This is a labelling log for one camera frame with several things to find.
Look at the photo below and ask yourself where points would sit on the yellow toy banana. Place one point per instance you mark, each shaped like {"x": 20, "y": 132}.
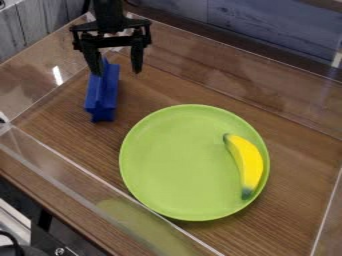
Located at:
{"x": 249, "y": 161}

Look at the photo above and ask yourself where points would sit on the blue star-shaped block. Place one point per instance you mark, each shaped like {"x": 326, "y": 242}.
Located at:
{"x": 102, "y": 93}

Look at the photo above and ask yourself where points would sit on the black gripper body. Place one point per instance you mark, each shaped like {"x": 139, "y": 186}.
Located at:
{"x": 102, "y": 35}

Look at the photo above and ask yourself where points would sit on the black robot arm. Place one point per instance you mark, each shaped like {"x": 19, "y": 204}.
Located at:
{"x": 108, "y": 13}

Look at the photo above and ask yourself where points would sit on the clear acrylic enclosure wall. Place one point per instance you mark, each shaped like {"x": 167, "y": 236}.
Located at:
{"x": 60, "y": 158}

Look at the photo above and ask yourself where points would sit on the green round plate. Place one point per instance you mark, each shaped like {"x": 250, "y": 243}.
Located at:
{"x": 178, "y": 168}

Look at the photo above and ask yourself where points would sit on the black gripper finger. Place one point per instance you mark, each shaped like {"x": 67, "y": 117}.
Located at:
{"x": 92, "y": 57}
{"x": 136, "y": 55}

